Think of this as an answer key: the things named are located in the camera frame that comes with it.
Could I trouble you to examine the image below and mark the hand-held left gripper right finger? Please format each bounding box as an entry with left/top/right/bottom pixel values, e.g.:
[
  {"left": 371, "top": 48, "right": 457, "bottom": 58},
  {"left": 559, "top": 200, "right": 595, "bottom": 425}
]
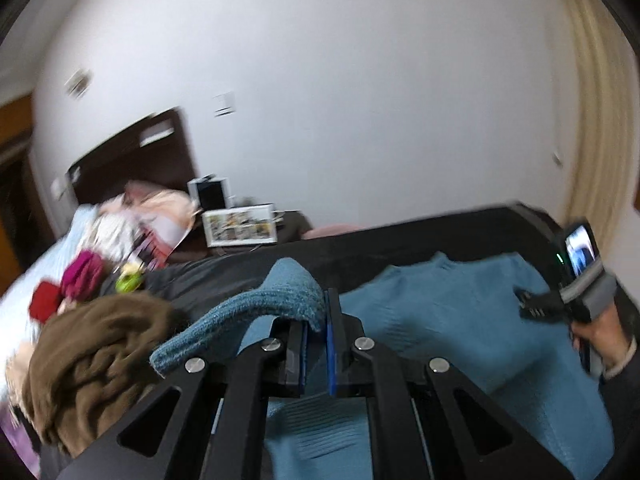
[{"left": 324, "top": 287, "right": 576, "bottom": 480}]

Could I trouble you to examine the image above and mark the dark nightstand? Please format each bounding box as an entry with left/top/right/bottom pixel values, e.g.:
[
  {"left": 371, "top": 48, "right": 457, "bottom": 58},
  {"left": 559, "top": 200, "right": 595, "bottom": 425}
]
[{"left": 272, "top": 210, "right": 313, "bottom": 243}]

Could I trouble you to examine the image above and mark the photo collage frame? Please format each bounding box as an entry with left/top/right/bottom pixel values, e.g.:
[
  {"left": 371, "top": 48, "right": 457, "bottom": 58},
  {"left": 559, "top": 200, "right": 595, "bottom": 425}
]
[{"left": 202, "top": 203, "right": 277, "bottom": 247}]

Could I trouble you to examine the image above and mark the red garment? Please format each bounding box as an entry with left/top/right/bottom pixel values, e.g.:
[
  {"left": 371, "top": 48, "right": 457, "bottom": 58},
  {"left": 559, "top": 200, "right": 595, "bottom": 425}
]
[{"left": 29, "top": 281, "right": 66, "bottom": 322}]

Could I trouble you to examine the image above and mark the pink striped pillow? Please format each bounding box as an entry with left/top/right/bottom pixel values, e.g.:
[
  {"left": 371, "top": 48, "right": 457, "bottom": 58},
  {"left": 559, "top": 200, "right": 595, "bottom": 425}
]
[{"left": 124, "top": 180, "right": 200, "bottom": 268}]

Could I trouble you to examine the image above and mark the light blue bed sheet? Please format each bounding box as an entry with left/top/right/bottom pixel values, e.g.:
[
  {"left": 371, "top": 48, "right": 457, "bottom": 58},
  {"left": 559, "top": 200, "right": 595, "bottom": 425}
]
[{"left": 0, "top": 205, "right": 101, "bottom": 361}]

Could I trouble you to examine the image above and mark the purple cloth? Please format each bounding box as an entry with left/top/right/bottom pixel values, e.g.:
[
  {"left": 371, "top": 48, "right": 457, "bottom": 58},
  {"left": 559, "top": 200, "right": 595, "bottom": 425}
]
[{"left": 0, "top": 400, "right": 42, "bottom": 477}]

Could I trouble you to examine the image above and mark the white frame with dark screen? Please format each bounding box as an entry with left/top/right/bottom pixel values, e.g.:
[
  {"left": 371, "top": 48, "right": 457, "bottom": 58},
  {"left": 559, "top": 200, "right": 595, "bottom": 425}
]
[{"left": 187, "top": 174, "right": 231, "bottom": 210}]

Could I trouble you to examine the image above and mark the blue knit sweater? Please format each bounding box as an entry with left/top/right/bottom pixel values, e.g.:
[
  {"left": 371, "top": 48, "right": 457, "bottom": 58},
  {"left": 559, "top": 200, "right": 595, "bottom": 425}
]
[{"left": 150, "top": 252, "right": 618, "bottom": 480}]

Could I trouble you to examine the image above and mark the person's right forearm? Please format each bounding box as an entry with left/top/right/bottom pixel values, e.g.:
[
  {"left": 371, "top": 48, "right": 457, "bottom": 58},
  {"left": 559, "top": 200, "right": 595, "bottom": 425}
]
[{"left": 597, "top": 340, "right": 640, "bottom": 386}]

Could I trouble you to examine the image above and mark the beige garment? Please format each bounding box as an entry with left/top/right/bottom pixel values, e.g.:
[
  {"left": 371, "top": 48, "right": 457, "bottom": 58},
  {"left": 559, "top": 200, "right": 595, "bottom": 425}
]
[{"left": 4, "top": 347, "right": 31, "bottom": 406}]

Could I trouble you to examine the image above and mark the person's right hand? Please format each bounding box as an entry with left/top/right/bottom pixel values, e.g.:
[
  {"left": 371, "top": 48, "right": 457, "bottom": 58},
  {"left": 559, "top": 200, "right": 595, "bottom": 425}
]
[{"left": 570, "top": 305, "right": 636, "bottom": 368}]

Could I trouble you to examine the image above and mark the flower wall decoration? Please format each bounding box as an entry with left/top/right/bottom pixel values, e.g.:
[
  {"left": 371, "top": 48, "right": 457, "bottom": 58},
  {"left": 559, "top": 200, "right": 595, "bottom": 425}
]
[{"left": 65, "top": 70, "right": 93, "bottom": 97}]

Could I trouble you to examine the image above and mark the dark wooden headboard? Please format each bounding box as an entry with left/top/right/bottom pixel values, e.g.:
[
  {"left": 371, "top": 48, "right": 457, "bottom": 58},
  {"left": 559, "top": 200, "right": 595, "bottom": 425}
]
[{"left": 67, "top": 106, "right": 201, "bottom": 206}]

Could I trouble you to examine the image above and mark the cream curtain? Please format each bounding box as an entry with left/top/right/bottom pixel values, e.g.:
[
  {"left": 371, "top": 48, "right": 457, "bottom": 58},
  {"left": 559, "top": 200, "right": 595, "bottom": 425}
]
[{"left": 547, "top": 0, "right": 638, "bottom": 241}]

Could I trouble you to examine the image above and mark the brown fleece garment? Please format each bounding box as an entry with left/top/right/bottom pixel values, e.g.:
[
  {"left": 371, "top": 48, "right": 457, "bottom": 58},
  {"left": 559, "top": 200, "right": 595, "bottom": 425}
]
[{"left": 22, "top": 292, "right": 188, "bottom": 458}]

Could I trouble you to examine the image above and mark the magenta garment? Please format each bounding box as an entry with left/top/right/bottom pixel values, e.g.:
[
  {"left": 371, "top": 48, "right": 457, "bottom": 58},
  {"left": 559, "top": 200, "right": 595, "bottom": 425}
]
[{"left": 61, "top": 250, "right": 107, "bottom": 301}]

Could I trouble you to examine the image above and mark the green plush toy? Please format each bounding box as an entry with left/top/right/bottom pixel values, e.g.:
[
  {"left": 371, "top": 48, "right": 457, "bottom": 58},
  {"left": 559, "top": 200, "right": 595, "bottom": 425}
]
[{"left": 115, "top": 262, "right": 147, "bottom": 293}]

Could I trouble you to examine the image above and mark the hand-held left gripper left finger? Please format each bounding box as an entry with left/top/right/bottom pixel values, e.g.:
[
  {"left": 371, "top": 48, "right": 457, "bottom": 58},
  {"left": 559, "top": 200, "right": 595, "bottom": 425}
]
[{"left": 55, "top": 317, "right": 308, "bottom": 480}]

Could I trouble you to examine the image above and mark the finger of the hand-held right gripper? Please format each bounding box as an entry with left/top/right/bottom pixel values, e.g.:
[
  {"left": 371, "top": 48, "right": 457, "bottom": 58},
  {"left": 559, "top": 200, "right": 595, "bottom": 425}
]
[{"left": 514, "top": 287, "right": 568, "bottom": 320}]

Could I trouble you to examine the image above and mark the pink cloth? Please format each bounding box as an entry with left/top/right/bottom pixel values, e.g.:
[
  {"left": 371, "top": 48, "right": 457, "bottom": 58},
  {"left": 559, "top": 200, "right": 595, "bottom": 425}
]
[{"left": 302, "top": 222, "right": 361, "bottom": 241}]

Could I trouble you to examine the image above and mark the white patterned cloth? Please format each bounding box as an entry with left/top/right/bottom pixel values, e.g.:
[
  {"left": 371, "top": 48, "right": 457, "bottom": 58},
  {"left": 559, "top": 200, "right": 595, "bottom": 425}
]
[{"left": 82, "top": 207, "right": 143, "bottom": 261}]

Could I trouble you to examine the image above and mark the wooden wardrobe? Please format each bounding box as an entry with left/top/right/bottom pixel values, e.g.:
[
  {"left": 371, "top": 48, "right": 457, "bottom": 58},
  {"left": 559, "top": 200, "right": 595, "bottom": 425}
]
[{"left": 0, "top": 92, "right": 56, "bottom": 296}]

